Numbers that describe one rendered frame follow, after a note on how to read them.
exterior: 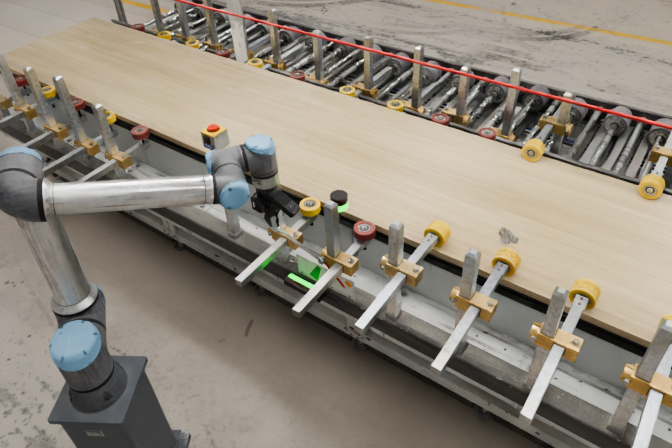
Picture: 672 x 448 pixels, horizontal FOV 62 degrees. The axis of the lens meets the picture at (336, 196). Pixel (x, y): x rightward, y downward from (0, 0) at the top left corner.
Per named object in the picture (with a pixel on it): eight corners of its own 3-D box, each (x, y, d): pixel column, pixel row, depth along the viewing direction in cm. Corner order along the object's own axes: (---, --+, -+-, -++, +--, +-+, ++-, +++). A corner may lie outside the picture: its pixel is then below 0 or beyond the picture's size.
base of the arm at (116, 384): (116, 413, 186) (107, 397, 179) (60, 412, 187) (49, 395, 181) (135, 363, 200) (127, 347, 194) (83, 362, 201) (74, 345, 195)
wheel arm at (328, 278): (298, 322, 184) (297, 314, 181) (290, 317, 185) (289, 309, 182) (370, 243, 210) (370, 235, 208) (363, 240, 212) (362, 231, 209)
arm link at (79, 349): (64, 397, 180) (44, 365, 169) (66, 354, 192) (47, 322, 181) (114, 382, 183) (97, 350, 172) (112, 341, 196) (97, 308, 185)
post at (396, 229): (395, 327, 200) (398, 228, 170) (386, 323, 202) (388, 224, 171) (400, 320, 202) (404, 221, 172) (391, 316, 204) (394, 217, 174)
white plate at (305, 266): (354, 301, 205) (353, 282, 198) (297, 272, 217) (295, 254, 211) (354, 300, 205) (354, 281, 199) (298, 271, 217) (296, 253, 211)
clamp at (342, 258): (351, 277, 198) (350, 267, 195) (320, 262, 204) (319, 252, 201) (360, 267, 201) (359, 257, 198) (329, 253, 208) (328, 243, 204)
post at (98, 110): (126, 193, 273) (95, 106, 242) (121, 190, 274) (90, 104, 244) (132, 189, 275) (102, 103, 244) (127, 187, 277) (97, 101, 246)
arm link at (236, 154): (206, 166, 167) (247, 157, 170) (201, 146, 176) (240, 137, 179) (212, 191, 173) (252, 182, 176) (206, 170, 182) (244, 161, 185)
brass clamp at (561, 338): (573, 364, 156) (577, 353, 153) (526, 342, 162) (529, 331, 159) (580, 348, 160) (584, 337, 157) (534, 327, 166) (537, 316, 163)
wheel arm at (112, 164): (72, 197, 244) (69, 189, 241) (68, 194, 245) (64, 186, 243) (151, 148, 271) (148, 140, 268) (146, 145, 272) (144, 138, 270)
